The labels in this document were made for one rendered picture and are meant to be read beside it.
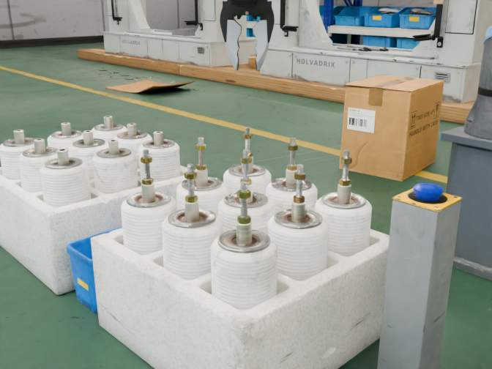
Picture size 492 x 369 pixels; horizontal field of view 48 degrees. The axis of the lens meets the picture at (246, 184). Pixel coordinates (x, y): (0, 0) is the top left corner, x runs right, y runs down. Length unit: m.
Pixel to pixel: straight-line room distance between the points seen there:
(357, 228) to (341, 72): 2.44
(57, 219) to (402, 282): 0.67
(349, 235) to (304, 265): 0.12
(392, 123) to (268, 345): 1.21
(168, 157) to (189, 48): 3.13
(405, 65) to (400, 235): 2.31
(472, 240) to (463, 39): 1.80
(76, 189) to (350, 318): 0.61
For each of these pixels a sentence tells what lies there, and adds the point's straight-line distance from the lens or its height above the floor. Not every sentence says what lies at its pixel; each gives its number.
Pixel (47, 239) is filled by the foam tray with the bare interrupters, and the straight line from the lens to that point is 1.18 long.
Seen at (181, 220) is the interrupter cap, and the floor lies 0.25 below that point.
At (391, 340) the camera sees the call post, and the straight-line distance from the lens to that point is 0.90.
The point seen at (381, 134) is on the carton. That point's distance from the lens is 1.89.
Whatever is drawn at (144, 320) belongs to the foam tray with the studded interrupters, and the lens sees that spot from 0.94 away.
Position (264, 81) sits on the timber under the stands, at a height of 0.05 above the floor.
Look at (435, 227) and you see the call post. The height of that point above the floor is 0.29.
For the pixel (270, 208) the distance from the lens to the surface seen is 0.93.
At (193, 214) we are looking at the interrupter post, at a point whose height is 0.26.
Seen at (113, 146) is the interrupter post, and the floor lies 0.27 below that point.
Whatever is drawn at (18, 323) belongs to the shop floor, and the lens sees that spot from 1.15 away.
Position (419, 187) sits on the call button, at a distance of 0.81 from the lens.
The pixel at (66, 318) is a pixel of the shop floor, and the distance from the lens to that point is 1.14.
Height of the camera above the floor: 0.58
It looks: 19 degrees down
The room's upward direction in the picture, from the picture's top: straight up
